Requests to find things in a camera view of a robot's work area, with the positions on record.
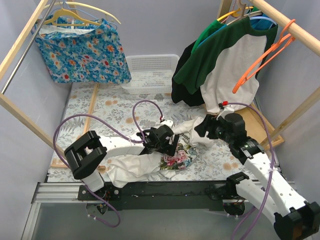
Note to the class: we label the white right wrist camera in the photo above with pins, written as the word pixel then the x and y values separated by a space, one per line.
pixel 225 109

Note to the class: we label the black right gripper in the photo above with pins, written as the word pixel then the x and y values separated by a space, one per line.
pixel 208 127

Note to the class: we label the orange plastic hanger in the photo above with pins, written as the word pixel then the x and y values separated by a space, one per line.
pixel 265 57

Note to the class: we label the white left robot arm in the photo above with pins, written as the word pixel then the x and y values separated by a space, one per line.
pixel 85 154

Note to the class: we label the floral patterned table mat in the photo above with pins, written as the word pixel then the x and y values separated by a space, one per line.
pixel 114 105

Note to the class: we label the yellow right hanger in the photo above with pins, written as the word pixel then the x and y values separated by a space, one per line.
pixel 234 13

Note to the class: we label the cream plastic hanger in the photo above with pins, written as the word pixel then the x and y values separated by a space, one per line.
pixel 69 3

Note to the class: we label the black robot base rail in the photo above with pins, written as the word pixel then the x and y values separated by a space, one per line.
pixel 212 195

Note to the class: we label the white perforated plastic basket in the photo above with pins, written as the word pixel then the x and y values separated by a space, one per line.
pixel 151 73

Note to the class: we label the thin blue wire hanger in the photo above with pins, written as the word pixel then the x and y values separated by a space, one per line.
pixel 65 6

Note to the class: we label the white floral print t-shirt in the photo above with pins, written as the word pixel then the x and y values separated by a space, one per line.
pixel 125 169

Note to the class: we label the green and grey raglan shirt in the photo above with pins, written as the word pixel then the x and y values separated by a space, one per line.
pixel 208 76

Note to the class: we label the light blue hanger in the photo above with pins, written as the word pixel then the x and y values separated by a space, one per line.
pixel 262 22

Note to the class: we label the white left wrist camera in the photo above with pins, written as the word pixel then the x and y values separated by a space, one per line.
pixel 166 122

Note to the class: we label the right wooden rack base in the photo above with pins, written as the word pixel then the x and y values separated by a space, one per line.
pixel 255 127

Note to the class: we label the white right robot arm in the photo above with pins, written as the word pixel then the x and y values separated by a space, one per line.
pixel 292 216

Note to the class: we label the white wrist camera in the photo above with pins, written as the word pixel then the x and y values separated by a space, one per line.
pixel 166 122
pixel 225 109

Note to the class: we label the yellow plastic hanger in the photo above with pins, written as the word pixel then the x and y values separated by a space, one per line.
pixel 62 12

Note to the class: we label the blue t-shirt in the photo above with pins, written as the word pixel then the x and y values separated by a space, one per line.
pixel 255 9

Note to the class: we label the beige wooden hanger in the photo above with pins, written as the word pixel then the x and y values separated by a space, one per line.
pixel 242 12

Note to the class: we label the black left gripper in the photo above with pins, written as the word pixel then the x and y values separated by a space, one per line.
pixel 170 144

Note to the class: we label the blue floral garment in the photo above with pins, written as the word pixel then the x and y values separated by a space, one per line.
pixel 92 53

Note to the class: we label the right wooden clothes rack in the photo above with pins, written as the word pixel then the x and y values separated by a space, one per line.
pixel 290 32

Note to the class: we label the bright green t-shirt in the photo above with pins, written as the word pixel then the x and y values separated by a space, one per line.
pixel 210 30

